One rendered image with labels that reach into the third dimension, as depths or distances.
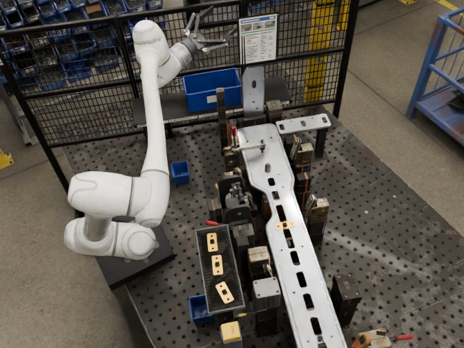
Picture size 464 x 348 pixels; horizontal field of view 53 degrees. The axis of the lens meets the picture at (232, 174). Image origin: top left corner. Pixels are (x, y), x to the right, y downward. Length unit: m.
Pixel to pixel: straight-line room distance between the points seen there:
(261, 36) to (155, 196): 1.35
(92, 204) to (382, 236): 1.55
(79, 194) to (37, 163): 2.59
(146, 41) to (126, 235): 0.85
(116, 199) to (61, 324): 1.81
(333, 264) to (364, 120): 1.96
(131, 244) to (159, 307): 0.40
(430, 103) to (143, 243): 2.82
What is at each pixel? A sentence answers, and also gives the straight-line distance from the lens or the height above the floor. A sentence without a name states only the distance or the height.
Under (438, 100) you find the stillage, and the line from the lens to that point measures 4.22.
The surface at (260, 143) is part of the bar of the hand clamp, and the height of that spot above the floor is 1.07.
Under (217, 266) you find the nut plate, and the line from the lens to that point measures 1.85.
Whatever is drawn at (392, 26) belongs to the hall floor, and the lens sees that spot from 5.29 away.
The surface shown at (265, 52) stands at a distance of 2.69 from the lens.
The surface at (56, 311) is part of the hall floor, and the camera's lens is 3.28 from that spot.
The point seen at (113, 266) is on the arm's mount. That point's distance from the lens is 2.35.
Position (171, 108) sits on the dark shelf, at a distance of 2.65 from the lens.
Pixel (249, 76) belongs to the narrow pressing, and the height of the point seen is 1.29.
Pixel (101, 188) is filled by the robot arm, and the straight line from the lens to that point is 1.52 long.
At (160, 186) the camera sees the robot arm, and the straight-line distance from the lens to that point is 1.56.
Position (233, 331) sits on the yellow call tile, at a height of 1.16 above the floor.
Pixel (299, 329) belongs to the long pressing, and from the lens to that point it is 1.92.
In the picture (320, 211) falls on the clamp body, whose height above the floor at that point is 1.01.
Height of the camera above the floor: 2.78
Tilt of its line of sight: 50 degrees down
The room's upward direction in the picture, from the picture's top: 4 degrees counter-clockwise
